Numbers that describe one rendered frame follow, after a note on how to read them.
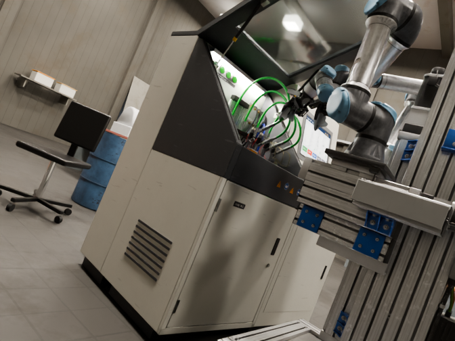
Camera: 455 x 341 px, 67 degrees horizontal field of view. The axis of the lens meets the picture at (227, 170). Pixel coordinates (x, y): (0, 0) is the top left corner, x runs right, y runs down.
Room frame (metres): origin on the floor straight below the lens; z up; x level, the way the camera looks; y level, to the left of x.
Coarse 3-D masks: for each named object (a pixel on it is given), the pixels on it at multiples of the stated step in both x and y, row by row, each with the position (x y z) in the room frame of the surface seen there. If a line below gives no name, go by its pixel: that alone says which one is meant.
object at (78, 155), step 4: (112, 132) 5.18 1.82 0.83; (120, 136) 5.05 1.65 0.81; (124, 136) 4.99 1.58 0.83; (80, 148) 5.86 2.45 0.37; (76, 152) 5.83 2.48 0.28; (80, 152) 5.88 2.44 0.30; (84, 152) 5.93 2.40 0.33; (88, 152) 5.99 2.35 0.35; (76, 156) 5.85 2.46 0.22; (80, 156) 5.90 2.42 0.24; (84, 156) 5.96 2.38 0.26; (84, 160) 5.98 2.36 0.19; (72, 168) 5.87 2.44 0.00; (76, 168) 5.92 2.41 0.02; (80, 168) 5.97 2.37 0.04
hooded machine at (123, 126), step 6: (126, 108) 8.85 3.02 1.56; (132, 108) 8.71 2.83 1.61; (126, 114) 8.78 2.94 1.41; (132, 114) 8.64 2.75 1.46; (120, 120) 8.87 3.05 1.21; (126, 120) 8.72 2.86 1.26; (132, 120) 8.58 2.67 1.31; (114, 126) 8.87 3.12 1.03; (120, 126) 8.73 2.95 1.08; (126, 126) 8.59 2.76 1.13; (132, 126) 8.56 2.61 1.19; (120, 132) 8.67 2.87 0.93; (126, 132) 8.53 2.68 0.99
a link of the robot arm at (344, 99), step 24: (384, 0) 1.22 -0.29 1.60; (408, 0) 1.24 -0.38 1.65; (384, 24) 1.24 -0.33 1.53; (360, 48) 1.27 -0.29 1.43; (384, 48) 1.26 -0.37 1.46; (360, 72) 1.24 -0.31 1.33; (336, 96) 1.25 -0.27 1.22; (360, 96) 1.22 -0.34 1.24; (336, 120) 1.27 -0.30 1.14; (360, 120) 1.24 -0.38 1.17
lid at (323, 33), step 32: (256, 0) 1.63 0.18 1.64; (288, 0) 1.65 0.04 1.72; (320, 0) 1.65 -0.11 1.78; (352, 0) 1.65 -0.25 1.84; (224, 32) 1.83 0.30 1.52; (256, 32) 1.85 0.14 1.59; (288, 32) 1.85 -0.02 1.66; (320, 32) 1.86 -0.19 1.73; (352, 32) 1.86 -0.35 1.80; (256, 64) 2.08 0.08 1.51; (288, 64) 2.10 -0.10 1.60; (320, 64) 2.08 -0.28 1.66
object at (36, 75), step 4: (32, 72) 8.78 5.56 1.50; (36, 72) 8.66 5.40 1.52; (40, 72) 8.67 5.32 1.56; (32, 76) 8.72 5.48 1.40; (36, 76) 8.64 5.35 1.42; (40, 76) 8.70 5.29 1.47; (44, 76) 8.77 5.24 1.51; (48, 76) 8.86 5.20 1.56; (36, 80) 8.66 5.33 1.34; (40, 80) 8.73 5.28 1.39; (44, 80) 8.80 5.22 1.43; (48, 80) 8.87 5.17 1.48; (52, 80) 8.94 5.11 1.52; (44, 84) 8.83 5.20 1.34; (48, 84) 8.90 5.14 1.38
